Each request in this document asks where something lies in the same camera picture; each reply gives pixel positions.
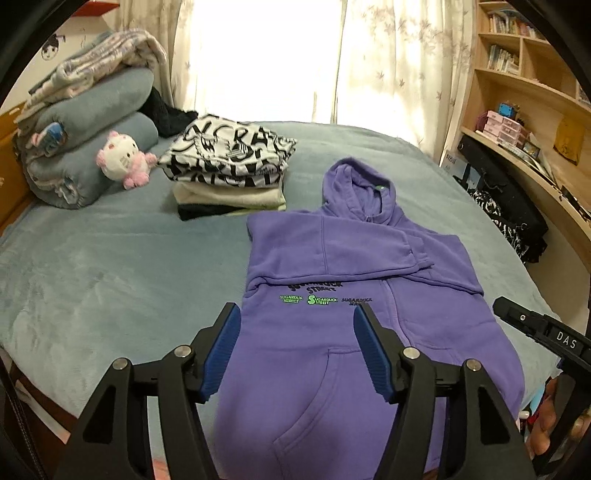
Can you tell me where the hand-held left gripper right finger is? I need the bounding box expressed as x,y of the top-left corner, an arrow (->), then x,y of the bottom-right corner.
352,304 -> 539,480

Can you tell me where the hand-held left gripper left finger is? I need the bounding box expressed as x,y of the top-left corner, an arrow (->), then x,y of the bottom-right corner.
54,302 -> 243,480

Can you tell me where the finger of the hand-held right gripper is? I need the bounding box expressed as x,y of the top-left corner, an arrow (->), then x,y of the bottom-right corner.
492,298 -> 555,342

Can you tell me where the purple zip hoodie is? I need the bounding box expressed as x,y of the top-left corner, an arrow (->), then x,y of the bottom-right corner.
216,158 -> 525,480

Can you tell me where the person's right hand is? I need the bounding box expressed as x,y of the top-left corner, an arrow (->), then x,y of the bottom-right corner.
525,376 -> 561,457

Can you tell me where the black and white patterned cloth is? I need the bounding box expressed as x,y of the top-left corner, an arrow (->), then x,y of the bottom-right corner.
468,187 -> 532,261

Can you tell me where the black hanging garment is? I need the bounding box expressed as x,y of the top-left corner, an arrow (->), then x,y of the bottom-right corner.
459,136 -> 550,264

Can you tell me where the black folded garment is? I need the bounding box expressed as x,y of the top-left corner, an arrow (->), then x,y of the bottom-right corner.
178,203 -> 252,221

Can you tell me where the cream folded garment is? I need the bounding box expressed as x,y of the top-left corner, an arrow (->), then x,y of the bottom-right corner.
173,178 -> 287,210

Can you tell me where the white carton box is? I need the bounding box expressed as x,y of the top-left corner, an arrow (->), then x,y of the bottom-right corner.
441,148 -> 476,183

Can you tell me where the yellow paper bag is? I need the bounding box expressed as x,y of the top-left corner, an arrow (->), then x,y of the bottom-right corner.
553,115 -> 586,165

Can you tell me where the stack of pink boxes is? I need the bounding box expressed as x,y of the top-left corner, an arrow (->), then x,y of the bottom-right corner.
475,110 -> 531,146

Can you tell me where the black and white printed garment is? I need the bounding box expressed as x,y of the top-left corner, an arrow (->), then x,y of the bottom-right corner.
158,114 -> 297,188

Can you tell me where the wooden bookshelf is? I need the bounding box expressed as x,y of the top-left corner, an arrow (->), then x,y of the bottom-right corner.
438,0 -> 591,296

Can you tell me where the white and pink plush toy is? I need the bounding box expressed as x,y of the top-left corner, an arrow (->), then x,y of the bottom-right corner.
95,130 -> 158,190

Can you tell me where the rolled blue-grey blanket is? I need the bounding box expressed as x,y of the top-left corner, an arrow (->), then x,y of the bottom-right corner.
23,113 -> 160,210
18,69 -> 155,153

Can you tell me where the black fuzzy garment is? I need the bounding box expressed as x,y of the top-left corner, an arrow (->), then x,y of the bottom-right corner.
139,87 -> 199,138

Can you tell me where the row of books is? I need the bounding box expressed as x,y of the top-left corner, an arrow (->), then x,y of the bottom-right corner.
487,44 -> 520,75
487,11 -> 539,38

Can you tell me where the wooden headboard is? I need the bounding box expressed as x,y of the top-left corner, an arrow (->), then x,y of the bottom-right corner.
0,108 -> 35,238

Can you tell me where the beige leaf-print curtain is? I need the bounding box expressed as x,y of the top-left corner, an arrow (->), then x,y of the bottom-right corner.
339,0 -> 478,162
117,0 -> 345,127

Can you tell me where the white and purple patterned blanket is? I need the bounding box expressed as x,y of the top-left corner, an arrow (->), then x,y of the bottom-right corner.
25,30 -> 169,109

